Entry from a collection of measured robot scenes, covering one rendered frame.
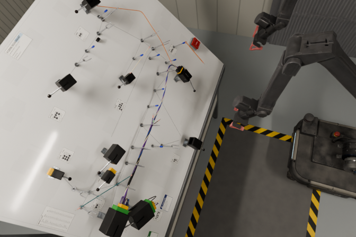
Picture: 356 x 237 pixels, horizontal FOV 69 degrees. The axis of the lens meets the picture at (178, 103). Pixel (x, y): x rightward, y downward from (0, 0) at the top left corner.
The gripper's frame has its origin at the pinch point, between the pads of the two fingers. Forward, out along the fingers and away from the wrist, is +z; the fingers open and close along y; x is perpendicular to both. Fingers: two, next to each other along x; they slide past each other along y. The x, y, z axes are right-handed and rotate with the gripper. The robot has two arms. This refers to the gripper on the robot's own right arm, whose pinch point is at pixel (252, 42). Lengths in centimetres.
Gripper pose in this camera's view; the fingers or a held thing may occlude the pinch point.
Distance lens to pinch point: 162.0
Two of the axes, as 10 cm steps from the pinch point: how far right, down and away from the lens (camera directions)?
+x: 8.8, 4.1, 2.2
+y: -3.1, 8.7, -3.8
